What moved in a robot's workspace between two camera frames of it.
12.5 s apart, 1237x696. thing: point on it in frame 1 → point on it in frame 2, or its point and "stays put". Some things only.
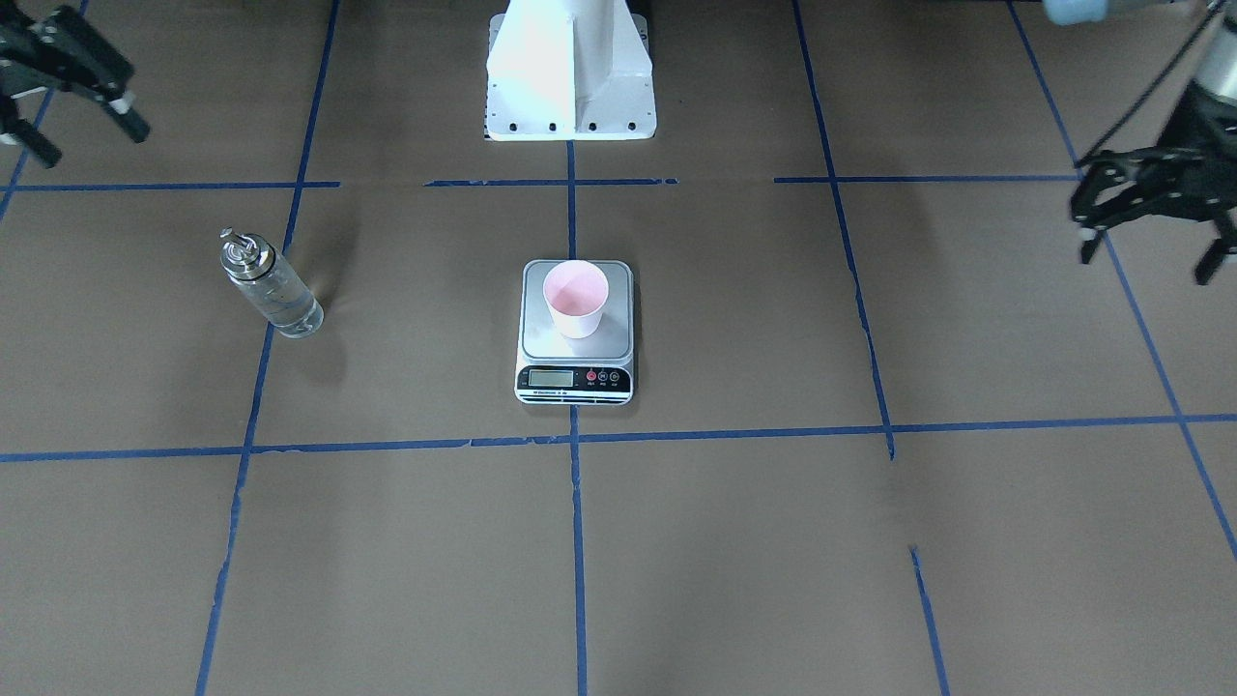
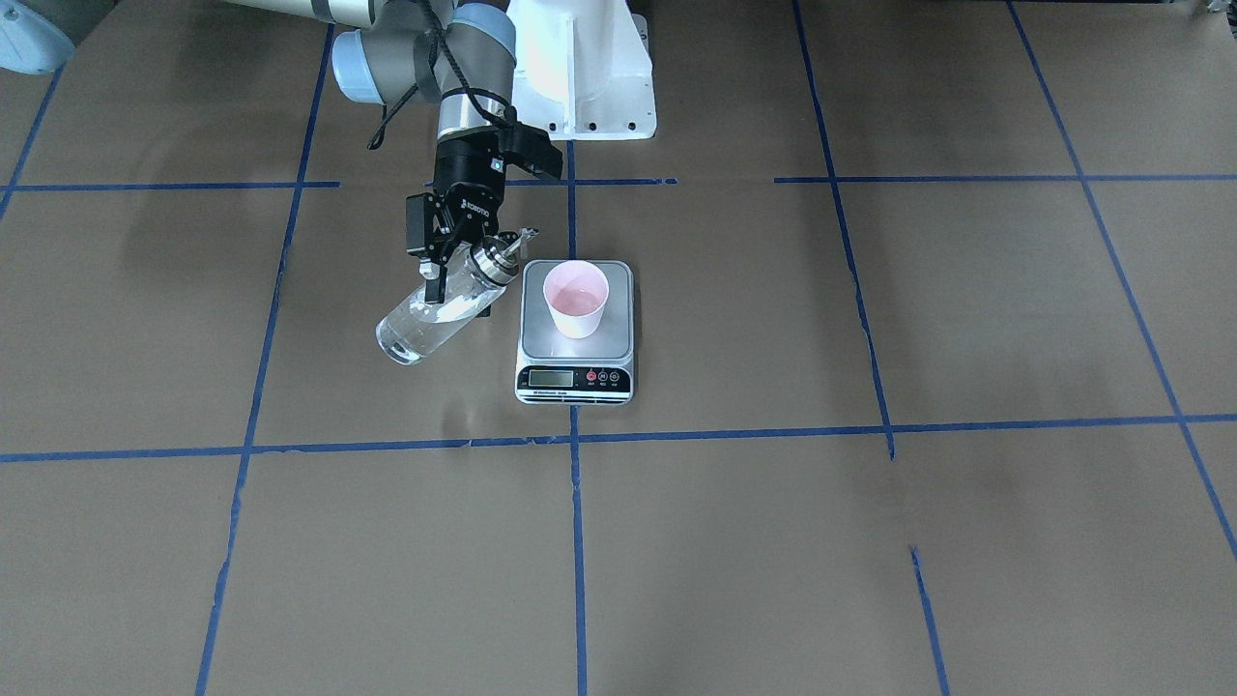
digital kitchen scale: x=554 y=369 stays put
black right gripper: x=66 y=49 → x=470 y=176
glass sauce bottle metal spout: x=251 y=262 → x=474 y=276
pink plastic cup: x=576 y=292 stays put
